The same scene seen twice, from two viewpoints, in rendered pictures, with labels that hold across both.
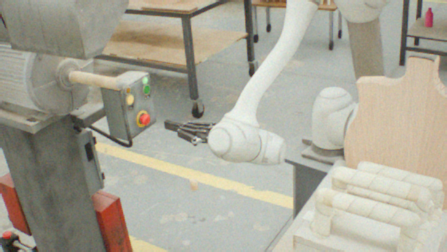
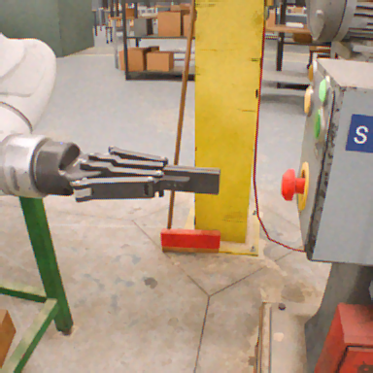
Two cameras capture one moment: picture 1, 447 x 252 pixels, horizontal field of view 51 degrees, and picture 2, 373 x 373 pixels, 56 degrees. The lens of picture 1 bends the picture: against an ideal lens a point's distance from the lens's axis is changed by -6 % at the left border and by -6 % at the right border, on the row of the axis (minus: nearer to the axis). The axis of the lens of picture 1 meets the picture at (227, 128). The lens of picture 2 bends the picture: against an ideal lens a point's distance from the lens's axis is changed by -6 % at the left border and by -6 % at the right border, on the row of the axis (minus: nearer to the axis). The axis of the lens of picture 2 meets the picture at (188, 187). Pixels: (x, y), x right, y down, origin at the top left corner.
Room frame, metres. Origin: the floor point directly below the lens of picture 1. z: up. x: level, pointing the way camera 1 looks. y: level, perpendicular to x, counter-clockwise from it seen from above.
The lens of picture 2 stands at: (1.86, 0.02, 1.19)
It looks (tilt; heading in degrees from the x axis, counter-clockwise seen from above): 28 degrees down; 157
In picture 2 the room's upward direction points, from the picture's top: straight up
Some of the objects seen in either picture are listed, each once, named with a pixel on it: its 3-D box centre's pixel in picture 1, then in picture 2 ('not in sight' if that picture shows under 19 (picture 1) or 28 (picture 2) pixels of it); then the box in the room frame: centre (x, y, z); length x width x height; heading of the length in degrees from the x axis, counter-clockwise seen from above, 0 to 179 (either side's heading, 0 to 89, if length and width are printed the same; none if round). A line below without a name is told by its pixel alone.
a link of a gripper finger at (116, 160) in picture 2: (192, 133); (127, 169); (1.42, 0.12, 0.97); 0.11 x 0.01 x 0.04; 58
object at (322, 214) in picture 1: (322, 215); not in sight; (0.72, -0.17, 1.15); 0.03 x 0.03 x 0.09
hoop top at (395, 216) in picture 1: (365, 208); not in sight; (0.68, -0.23, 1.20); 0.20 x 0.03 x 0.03; 55
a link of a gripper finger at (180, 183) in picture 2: not in sight; (167, 186); (1.49, 0.15, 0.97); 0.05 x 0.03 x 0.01; 56
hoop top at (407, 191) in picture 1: (380, 184); not in sight; (0.74, -0.28, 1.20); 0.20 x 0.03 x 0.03; 55
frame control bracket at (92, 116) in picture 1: (99, 112); not in sight; (1.55, 0.45, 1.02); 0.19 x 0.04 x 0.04; 147
